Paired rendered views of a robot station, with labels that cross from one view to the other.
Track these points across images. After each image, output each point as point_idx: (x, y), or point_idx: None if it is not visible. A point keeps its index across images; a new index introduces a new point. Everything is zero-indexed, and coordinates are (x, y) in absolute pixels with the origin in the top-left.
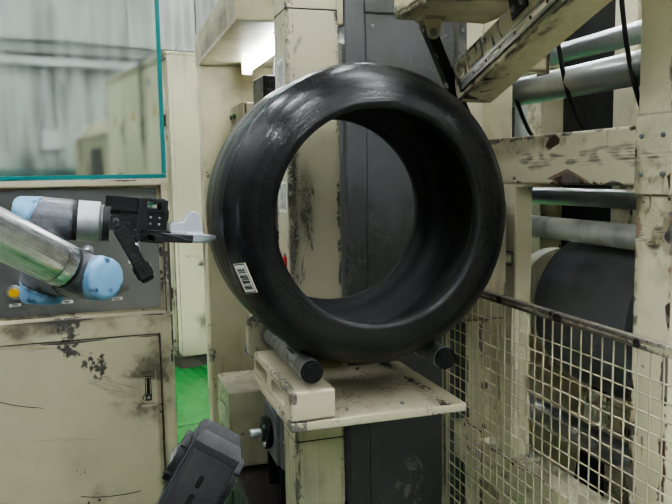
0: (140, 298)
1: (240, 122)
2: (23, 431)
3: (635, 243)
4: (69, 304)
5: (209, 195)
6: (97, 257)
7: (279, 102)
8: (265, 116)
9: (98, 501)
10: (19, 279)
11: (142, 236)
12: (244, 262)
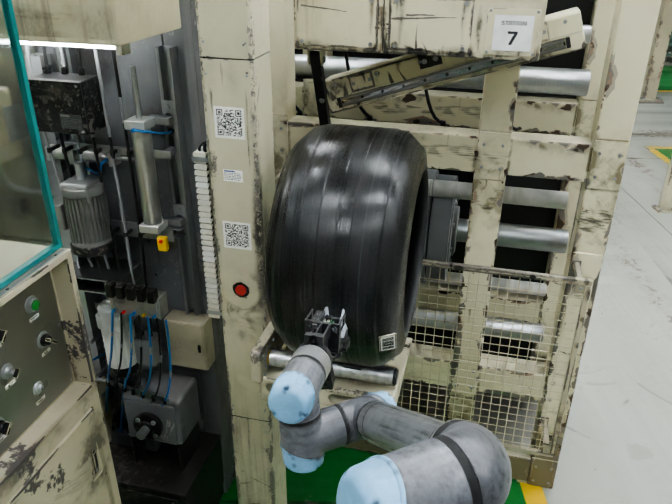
0: (57, 384)
1: (320, 209)
2: None
3: (471, 206)
4: (4, 440)
5: (303, 282)
6: (385, 398)
7: (393, 197)
8: (390, 213)
9: None
10: (297, 456)
11: (339, 354)
12: (387, 331)
